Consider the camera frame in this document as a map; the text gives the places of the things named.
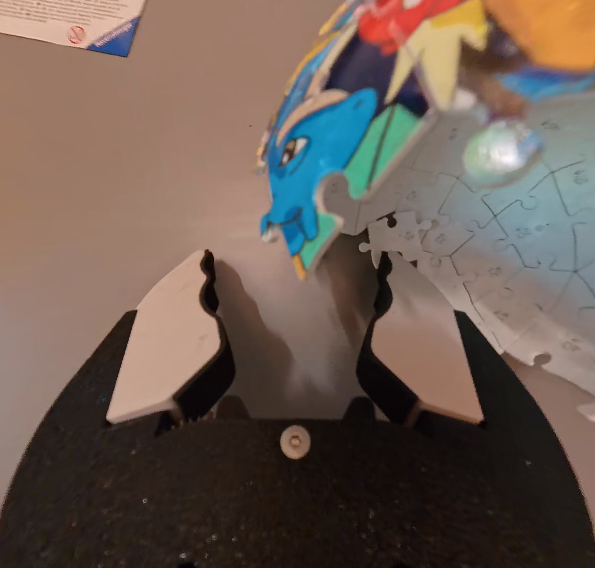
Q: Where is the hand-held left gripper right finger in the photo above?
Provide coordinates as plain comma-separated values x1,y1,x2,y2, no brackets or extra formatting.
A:
356,252,485,428

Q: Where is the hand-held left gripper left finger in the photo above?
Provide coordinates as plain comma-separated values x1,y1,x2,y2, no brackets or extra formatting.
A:
105,249,236,426

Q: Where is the single puzzle piece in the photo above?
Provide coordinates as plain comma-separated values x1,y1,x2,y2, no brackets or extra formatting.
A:
359,211,433,269

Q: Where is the colourful puzzle ball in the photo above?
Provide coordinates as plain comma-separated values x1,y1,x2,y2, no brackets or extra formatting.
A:
255,0,595,397

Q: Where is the white instruction leaflet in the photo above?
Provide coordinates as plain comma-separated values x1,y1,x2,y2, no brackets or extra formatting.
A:
0,0,155,58

